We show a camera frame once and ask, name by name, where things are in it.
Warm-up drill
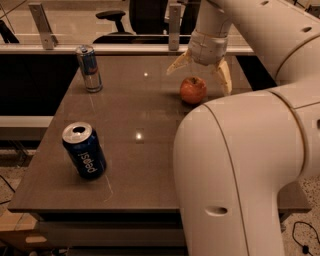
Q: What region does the tall red bull can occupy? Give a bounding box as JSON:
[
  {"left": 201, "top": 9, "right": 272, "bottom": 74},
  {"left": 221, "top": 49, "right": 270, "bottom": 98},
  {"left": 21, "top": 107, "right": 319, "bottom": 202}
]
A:
[{"left": 76, "top": 45, "right": 103, "bottom": 93}]

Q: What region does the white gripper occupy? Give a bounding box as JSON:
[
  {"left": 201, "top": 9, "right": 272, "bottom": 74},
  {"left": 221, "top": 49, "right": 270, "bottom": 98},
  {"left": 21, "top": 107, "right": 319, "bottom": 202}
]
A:
[{"left": 166, "top": 30, "right": 232, "bottom": 96}]

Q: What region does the blue pepsi can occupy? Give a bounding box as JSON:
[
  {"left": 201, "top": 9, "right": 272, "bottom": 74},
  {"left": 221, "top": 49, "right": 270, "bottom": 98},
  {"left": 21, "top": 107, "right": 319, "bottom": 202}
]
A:
[{"left": 62, "top": 122, "right": 106, "bottom": 179}]

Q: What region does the red apple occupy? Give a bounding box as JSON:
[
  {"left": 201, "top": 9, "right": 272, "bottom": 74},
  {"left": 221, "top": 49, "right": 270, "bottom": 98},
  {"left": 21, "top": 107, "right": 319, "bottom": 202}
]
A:
[{"left": 180, "top": 76, "right": 207, "bottom": 104}]

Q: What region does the metal glass bracket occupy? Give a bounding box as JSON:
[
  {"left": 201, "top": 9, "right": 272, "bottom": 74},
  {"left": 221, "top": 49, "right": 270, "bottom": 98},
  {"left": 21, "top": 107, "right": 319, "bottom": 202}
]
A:
[
  {"left": 28, "top": 2, "right": 58, "bottom": 50},
  {"left": 168, "top": 3, "right": 181, "bottom": 51}
]

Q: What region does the black floor cable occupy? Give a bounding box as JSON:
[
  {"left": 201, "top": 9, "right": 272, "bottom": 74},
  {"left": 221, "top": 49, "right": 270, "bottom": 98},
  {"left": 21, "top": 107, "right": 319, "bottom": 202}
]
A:
[
  {"left": 291, "top": 221, "right": 320, "bottom": 256},
  {"left": 0, "top": 174, "right": 16, "bottom": 206}
]

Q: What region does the middle metal glass bracket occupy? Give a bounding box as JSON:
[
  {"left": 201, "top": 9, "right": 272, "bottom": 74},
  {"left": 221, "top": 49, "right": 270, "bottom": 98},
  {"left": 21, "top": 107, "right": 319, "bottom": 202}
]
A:
[{"left": 168, "top": 3, "right": 181, "bottom": 51}]

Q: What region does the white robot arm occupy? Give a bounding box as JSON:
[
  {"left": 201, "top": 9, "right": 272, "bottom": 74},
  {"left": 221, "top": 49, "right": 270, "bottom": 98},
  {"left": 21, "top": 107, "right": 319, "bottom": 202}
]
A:
[{"left": 173, "top": 0, "right": 320, "bottom": 256}]

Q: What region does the black office chair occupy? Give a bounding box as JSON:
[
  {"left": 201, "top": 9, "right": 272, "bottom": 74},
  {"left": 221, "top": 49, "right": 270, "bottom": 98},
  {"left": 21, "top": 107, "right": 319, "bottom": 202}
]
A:
[{"left": 93, "top": 0, "right": 201, "bottom": 44}]

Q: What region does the cardboard box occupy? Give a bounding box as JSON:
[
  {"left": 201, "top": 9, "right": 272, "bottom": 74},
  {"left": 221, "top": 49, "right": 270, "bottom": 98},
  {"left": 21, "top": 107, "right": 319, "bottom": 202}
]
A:
[{"left": 0, "top": 210, "right": 52, "bottom": 252}]

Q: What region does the left metal glass bracket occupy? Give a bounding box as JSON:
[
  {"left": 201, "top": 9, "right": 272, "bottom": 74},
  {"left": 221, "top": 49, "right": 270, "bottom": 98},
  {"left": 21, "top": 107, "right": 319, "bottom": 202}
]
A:
[{"left": 28, "top": 2, "right": 58, "bottom": 50}]

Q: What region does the black floor cable left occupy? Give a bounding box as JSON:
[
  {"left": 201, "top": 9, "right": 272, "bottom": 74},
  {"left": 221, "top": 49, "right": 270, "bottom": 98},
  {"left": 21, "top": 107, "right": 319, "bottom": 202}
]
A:
[{"left": 0, "top": 174, "right": 16, "bottom": 206}]

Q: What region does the black floor cable right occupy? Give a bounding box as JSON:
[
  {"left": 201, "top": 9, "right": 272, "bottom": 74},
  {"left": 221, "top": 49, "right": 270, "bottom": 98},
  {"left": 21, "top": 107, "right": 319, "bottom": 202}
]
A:
[{"left": 291, "top": 221, "right": 320, "bottom": 256}]

